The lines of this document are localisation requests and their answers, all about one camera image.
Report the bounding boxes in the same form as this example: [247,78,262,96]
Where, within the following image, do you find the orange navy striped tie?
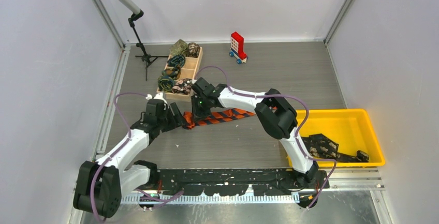
[182,108,255,130]

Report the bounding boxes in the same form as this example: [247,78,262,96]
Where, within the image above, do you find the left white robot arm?
[73,97,185,218]

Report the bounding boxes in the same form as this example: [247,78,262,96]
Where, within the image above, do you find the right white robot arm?
[191,78,318,188]

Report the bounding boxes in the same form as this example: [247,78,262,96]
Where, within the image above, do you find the black pink floral rolled tie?
[171,78,193,95]

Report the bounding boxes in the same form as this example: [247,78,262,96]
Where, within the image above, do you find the wooden compartment tray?
[156,47,203,102]

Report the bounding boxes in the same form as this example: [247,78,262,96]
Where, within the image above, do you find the navy yellow rolled tie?
[157,76,175,92]

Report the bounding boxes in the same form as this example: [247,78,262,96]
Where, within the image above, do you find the dark green rolled tie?
[162,66,181,80]

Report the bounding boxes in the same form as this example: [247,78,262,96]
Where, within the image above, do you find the teal navy rolled tie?
[167,54,186,68]

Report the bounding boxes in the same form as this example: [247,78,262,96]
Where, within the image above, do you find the brown floral rolled tie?
[185,42,201,58]

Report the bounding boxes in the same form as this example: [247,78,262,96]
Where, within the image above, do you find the red toy block car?
[229,32,248,64]

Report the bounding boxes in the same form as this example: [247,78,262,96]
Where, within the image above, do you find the olive green rolled tie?
[169,39,188,57]

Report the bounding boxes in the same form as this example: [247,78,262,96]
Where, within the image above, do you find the black microphone stand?
[128,10,168,81]

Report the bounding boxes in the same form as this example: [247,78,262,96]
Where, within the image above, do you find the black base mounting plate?
[147,168,327,197]

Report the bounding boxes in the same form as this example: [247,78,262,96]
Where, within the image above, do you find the yellow plastic bin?
[299,109,385,168]

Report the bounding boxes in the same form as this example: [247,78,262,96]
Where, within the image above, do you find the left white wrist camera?
[145,92,168,104]

